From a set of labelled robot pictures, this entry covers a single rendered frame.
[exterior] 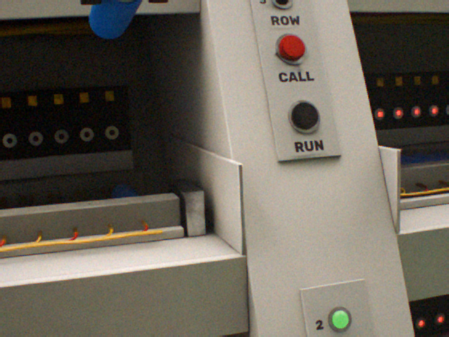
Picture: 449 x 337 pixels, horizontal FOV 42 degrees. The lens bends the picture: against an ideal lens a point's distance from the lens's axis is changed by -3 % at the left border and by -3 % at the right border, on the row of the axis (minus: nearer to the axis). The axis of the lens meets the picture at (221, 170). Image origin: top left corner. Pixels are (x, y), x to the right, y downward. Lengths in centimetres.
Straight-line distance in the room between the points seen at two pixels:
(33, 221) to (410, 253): 23
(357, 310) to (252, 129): 12
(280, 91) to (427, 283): 15
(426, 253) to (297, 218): 9
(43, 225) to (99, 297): 7
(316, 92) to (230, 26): 6
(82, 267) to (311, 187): 14
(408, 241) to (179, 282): 14
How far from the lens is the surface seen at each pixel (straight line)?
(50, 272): 33
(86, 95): 49
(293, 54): 36
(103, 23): 26
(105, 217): 36
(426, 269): 39
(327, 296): 34
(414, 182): 46
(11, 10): 37
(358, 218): 36
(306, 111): 35
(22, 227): 36
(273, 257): 33
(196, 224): 37
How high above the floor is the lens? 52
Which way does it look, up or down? 11 degrees up
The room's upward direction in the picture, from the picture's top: 9 degrees counter-clockwise
